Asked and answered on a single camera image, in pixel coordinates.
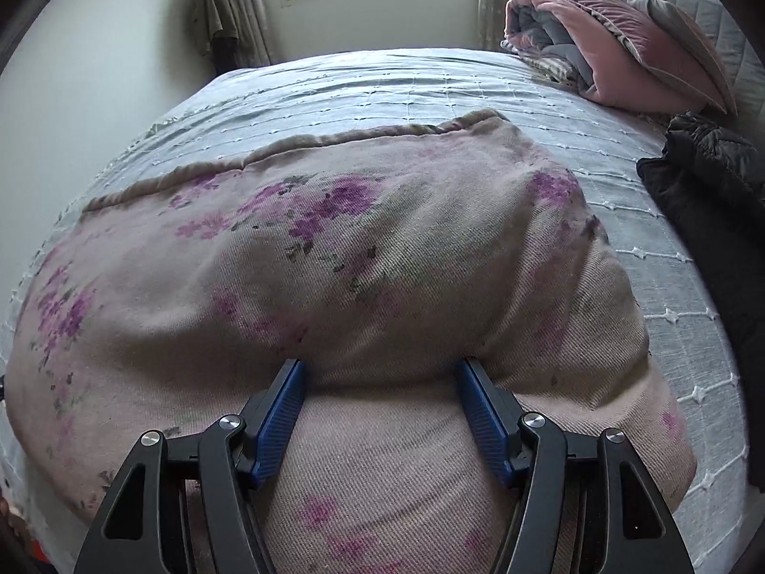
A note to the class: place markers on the pink folded quilt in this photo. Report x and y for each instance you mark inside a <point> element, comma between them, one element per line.
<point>597,54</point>

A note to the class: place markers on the floral padded jacket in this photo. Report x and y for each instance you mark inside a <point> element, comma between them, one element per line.
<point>358,275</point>

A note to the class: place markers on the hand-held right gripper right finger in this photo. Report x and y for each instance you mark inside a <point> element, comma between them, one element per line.
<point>484,418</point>

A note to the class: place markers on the checked folded blanket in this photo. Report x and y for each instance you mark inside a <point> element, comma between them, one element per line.
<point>544,63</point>

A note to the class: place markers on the pink and grey velvet pillow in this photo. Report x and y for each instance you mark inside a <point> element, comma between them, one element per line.
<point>669,30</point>

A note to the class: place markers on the grey checked bedspread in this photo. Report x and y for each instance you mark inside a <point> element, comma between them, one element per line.
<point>418,83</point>

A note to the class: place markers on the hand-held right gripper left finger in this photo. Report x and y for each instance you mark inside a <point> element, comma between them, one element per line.
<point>278,418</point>

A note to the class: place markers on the grey quilted headboard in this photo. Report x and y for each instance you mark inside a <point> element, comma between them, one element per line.
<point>735,48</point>

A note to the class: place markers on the black puffer jacket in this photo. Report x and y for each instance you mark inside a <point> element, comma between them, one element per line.
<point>711,191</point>

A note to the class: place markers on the hanging dark clothes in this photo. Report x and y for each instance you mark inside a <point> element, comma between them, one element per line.
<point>215,18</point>

